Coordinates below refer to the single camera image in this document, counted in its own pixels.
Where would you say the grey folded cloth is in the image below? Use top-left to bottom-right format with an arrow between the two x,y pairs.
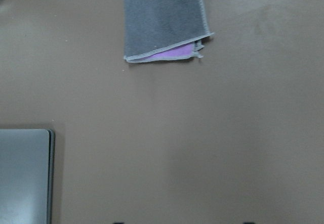
124,0 -> 213,63

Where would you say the grey laptop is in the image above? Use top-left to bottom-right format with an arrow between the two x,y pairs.
1,129 -> 55,223

